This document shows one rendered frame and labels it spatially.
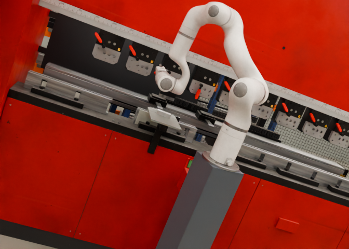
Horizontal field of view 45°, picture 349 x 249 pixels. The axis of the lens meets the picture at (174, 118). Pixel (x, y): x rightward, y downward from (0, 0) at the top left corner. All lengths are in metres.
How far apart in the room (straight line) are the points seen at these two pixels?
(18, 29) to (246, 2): 1.26
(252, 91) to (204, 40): 0.73
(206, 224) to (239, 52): 0.82
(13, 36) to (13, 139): 0.59
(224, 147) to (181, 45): 0.56
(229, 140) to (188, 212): 0.39
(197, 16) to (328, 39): 0.97
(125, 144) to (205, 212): 0.70
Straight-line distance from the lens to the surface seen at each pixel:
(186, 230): 2.01
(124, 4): 2.41
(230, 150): 1.93
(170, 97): 2.54
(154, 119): 2.30
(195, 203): 1.97
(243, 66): 1.95
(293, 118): 2.75
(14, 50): 2.27
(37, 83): 2.51
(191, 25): 2.10
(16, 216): 2.69
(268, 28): 2.58
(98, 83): 2.75
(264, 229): 2.87
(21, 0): 2.25
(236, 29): 2.03
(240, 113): 1.88
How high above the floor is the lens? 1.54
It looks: 12 degrees down
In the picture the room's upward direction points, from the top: 22 degrees clockwise
